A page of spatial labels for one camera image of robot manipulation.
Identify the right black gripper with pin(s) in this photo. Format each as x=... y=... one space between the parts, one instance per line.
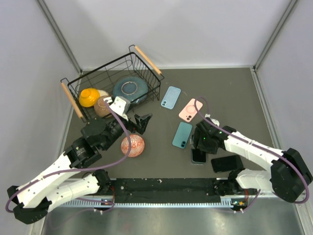
x=198 y=134

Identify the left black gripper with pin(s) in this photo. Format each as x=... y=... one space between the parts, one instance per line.
x=142 y=122

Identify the light blue phone case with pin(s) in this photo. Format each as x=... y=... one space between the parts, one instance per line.
x=170 y=98

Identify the teal phone black screen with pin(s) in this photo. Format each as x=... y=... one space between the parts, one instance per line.
x=198 y=157

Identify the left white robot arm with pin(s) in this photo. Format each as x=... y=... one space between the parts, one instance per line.
x=71 y=175

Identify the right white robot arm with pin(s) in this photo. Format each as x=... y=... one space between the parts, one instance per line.
x=283 y=172

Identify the teal phone face down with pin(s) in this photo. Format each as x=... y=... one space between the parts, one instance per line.
x=182 y=134

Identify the pink phone case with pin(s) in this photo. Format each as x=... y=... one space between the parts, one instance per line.
x=189 y=111

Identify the black phone case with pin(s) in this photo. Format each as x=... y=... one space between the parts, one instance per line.
x=228 y=163

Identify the red patterned bowl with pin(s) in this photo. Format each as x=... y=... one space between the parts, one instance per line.
x=137 y=145

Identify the blue glazed plate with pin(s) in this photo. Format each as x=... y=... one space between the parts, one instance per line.
x=132 y=88

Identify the brown ceramic bowl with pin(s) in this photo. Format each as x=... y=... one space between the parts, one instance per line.
x=100 y=108

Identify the cream patterned bowl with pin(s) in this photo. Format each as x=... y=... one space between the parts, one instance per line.
x=103 y=93

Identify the yellow ribbed bowl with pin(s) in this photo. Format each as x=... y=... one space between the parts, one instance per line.
x=88 y=97

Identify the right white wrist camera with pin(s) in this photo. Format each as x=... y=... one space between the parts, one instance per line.
x=212 y=120

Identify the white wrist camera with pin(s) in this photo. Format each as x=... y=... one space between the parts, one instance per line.
x=119 y=105
x=212 y=120

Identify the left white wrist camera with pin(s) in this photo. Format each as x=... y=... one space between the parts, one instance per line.
x=119 y=105

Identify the black wire dish basket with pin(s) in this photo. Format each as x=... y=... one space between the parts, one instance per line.
x=134 y=63

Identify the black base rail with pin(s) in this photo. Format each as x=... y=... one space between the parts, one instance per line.
x=170 y=190

